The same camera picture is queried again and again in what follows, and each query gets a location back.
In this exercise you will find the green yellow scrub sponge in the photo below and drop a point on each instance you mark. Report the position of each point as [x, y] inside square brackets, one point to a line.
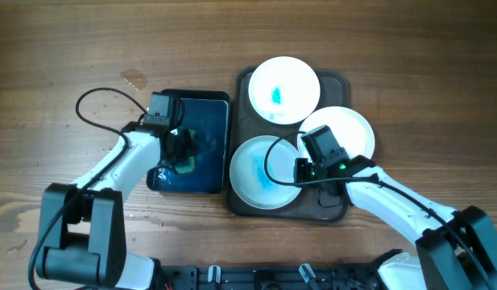
[185, 167]

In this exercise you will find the white plate top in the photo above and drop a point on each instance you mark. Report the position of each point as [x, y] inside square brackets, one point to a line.
[284, 90]

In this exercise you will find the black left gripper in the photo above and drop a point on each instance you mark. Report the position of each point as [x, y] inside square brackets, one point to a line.
[185, 142]

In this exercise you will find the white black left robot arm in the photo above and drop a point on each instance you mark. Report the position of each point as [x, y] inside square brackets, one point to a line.
[82, 237]

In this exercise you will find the large brown serving tray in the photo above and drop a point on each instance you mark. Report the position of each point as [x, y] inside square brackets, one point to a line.
[246, 124]

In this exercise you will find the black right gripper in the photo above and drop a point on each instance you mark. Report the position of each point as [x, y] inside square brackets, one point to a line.
[303, 172]

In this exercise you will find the white plate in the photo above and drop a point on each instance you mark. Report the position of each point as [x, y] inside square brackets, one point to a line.
[351, 129]
[253, 166]
[284, 90]

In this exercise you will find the small black water tray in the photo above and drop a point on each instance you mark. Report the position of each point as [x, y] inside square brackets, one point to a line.
[208, 113]

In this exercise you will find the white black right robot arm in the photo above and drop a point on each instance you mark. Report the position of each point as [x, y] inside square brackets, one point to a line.
[454, 249]

